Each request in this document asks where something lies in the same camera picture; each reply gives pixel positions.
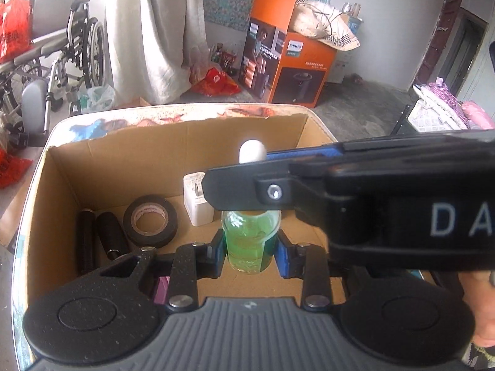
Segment orange appliance carton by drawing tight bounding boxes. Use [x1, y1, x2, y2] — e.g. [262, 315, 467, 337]
[238, 0, 338, 109]

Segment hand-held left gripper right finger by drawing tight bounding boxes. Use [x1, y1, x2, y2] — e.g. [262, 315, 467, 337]
[275, 230, 372, 312]

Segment pink clothes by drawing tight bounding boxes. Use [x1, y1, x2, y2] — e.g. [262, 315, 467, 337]
[425, 78, 495, 130]

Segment green dropper bottle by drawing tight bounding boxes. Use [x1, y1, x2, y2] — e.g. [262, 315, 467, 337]
[221, 139, 281, 275]

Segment brown cardboard box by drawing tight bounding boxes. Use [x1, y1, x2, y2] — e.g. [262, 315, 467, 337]
[17, 113, 437, 310]

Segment white plastic bag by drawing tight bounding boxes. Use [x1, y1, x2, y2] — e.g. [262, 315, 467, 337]
[77, 84, 117, 113]

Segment white charger plug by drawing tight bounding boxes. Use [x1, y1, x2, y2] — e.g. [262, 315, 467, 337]
[183, 172, 215, 227]

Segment white hanging cloth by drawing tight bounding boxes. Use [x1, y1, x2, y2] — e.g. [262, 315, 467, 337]
[102, 0, 205, 105]

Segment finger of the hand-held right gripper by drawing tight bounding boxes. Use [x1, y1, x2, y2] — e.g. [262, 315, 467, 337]
[266, 141, 346, 161]
[203, 158, 331, 214]

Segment brown wooden door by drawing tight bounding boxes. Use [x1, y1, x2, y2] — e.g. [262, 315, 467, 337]
[420, 0, 490, 97]

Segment grey wheelchair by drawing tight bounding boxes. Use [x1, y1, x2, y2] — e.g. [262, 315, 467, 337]
[0, 0, 107, 147]

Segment black cylinder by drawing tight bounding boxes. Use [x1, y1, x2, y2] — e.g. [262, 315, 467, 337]
[78, 209, 97, 275]

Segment white water dispenser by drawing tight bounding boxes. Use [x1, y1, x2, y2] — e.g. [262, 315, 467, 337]
[329, 48, 354, 83]

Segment person's right hand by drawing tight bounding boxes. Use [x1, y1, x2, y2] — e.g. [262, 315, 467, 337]
[460, 271, 495, 350]

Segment black tape roll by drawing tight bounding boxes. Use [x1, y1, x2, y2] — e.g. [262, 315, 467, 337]
[123, 195, 179, 249]

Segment red plastic bag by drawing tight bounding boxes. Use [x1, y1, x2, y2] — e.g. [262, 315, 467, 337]
[0, 149, 35, 190]
[191, 67, 242, 98]
[0, 0, 35, 63]

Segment white laundry basket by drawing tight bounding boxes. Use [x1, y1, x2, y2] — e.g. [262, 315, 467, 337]
[408, 85, 468, 132]

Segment black cylinder tube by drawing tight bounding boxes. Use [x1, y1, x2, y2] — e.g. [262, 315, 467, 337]
[96, 212, 131, 260]

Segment cluster of drink bottles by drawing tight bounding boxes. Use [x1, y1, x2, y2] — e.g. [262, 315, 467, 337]
[211, 42, 240, 75]

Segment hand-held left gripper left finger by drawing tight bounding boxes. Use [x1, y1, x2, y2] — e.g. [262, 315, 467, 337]
[100, 229, 227, 313]

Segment beige checked cloth bag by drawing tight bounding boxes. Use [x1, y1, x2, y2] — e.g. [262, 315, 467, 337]
[288, 0, 362, 51]

